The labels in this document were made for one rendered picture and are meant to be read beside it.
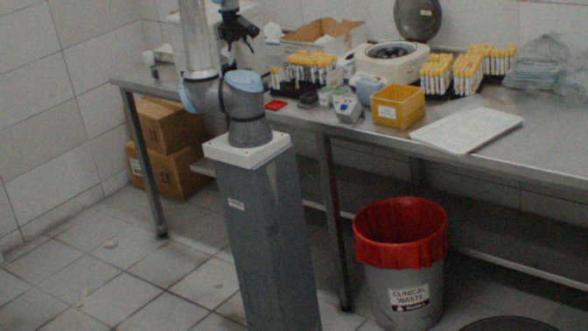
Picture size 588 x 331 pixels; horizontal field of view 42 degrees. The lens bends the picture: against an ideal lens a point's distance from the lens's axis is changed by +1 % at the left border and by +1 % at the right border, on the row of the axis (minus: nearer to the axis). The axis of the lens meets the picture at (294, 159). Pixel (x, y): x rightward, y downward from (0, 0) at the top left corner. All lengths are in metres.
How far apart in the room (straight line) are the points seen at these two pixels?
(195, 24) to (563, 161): 1.17
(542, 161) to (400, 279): 0.80
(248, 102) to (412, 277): 0.92
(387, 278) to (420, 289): 0.13
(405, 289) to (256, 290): 0.55
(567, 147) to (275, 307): 1.13
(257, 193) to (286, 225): 0.20
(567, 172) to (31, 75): 2.71
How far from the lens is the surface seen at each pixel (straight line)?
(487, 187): 3.31
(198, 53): 2.45
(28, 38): 4.04
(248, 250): 2.69
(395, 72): 2.84
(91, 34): 4.24
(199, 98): 2.48
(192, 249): 3.77
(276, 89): 2.97
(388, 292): 2.92
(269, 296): 2.75
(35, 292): 3.81
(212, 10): 3.14
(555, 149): 2.41
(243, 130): 2.48
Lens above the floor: 1.98
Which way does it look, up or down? 27 degrees down
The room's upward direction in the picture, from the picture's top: 9 degrees counter-clockwise
